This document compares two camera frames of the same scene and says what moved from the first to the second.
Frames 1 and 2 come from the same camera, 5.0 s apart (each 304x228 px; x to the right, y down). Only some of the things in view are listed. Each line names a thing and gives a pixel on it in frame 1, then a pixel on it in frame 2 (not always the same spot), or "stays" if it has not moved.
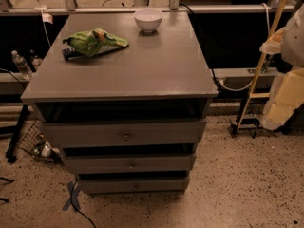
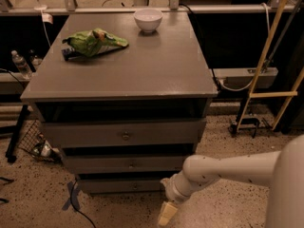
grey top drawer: (123, 133) stays
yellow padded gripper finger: (274, 44) to (168, 213)
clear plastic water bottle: (22, 65) stays
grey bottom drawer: (136, 185) stays
